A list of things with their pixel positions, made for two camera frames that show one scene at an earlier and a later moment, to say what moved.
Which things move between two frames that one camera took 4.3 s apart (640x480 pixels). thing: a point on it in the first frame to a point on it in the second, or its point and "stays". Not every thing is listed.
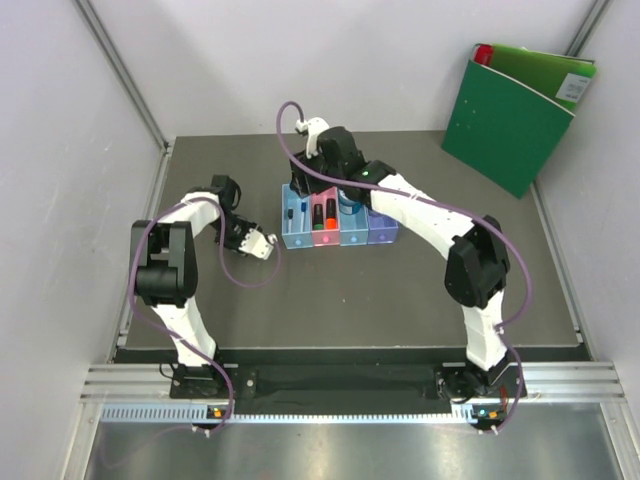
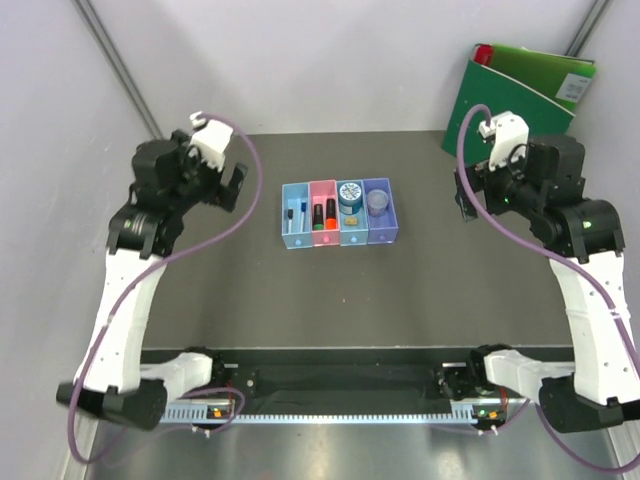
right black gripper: x=299 y=182 to x=481 y=177
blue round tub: x=347 y=206 stays
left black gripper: x=233 y=246 to x=220 y=195
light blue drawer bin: x=296 y=219 stays
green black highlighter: x=318 y=224 stays
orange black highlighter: x=331 y=214 stays
